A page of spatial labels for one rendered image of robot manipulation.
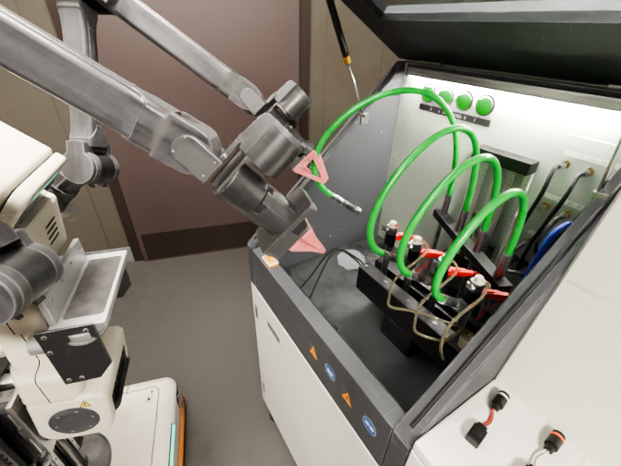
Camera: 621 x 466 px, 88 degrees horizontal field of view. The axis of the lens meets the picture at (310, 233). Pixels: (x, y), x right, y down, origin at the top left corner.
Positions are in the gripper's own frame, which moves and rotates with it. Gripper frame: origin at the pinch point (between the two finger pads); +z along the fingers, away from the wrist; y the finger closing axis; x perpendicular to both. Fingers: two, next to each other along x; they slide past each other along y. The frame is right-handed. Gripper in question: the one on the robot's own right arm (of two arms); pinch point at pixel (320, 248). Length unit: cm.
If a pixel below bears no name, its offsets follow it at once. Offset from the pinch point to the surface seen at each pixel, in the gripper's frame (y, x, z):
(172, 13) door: 6, 179, -41
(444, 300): 8.3, -7.9, 22.1
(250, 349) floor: -92, 79, 82
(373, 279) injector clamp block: -2.4, 16.1, 33.3
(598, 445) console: 10, -31, 41
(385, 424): -14.6, -16.4, 26.8
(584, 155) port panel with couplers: 48, 4, 34
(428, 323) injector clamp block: 1.4, -1.0, 36.6
